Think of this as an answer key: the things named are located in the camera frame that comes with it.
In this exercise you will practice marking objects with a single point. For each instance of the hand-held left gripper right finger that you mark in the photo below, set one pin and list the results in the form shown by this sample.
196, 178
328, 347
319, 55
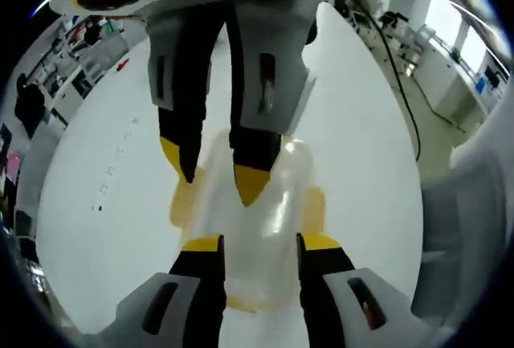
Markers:
333, 296

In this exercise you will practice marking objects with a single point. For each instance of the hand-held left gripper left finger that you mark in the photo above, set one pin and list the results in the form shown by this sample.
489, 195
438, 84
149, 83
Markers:
188, 283

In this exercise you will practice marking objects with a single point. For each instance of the small red object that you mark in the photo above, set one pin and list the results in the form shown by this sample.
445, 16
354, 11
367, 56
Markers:
122, 65

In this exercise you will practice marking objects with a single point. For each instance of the black office chair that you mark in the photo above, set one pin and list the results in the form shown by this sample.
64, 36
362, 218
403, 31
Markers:
393, 22

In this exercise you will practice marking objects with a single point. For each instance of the white desk row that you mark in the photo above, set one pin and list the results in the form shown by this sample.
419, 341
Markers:
454, 70

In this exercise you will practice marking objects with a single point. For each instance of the person's white shirt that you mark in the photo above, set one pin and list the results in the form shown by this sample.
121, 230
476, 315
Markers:
486, 143

